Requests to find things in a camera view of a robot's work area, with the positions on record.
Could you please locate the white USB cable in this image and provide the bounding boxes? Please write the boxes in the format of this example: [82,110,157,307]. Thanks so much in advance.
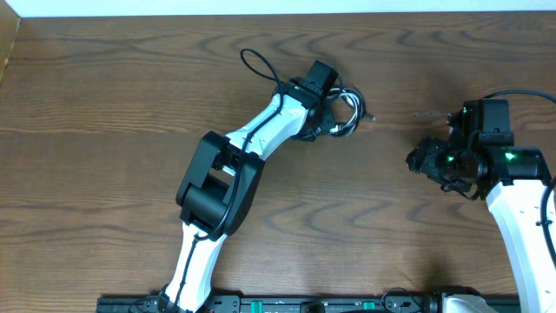
[329,90,361,134]

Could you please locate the black USB cable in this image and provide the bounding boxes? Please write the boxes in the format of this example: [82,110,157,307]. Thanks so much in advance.
[325,84,377,138]

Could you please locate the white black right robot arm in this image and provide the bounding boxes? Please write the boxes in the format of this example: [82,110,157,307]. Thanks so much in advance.
[406,137,555,312]

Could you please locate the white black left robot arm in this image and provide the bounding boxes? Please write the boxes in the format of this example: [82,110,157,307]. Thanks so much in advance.
[159,78,341,312]

